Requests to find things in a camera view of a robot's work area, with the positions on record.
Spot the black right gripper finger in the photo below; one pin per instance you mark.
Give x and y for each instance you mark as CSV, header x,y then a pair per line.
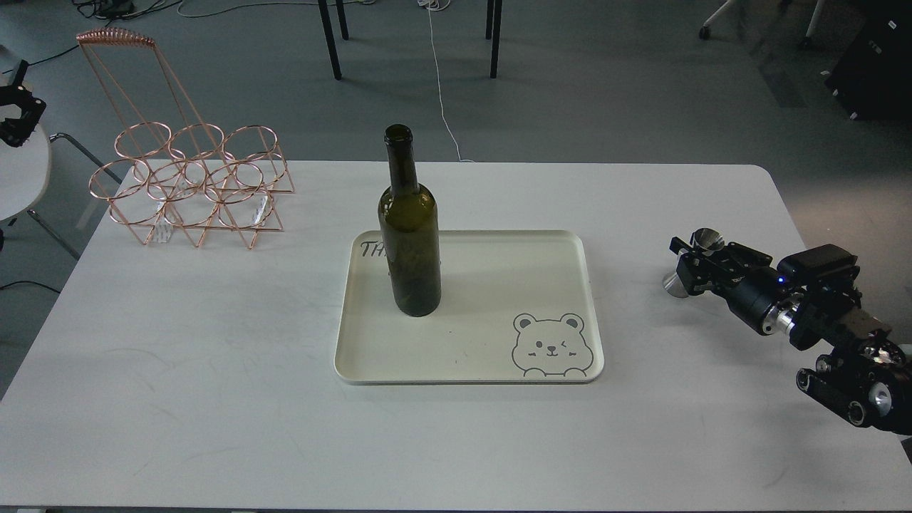
x,y
734,256
698,274

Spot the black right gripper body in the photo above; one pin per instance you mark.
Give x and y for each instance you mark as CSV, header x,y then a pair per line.
x,y
756,296

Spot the steel double jigger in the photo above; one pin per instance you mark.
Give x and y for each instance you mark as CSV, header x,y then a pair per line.
x,y
704,241

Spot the dark green wine bottle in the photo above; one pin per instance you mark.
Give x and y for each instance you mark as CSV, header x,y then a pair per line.
x,y
407,215

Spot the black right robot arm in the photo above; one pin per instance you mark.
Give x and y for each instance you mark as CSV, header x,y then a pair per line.
x,y
810,296

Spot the white round chair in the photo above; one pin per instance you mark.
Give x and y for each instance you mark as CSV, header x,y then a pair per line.
x,y
25,173

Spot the cream bear serving tray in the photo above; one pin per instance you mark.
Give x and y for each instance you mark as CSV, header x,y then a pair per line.
x,y
517,307

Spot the copper wire wine rack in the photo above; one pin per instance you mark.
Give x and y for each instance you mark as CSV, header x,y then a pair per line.
x,y
187,176

